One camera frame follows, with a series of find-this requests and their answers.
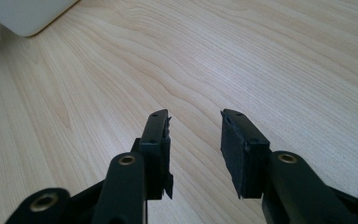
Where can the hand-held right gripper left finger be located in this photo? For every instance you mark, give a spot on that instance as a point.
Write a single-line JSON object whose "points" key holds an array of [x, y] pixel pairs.
{"points": [[155, 146]]}

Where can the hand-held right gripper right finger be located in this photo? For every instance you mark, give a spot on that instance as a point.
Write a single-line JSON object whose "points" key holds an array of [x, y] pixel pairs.
{"points": [[245, 155]]}

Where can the white flat board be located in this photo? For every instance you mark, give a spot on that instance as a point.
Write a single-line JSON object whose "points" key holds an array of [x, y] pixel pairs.
{"points": [[21, 14]]}

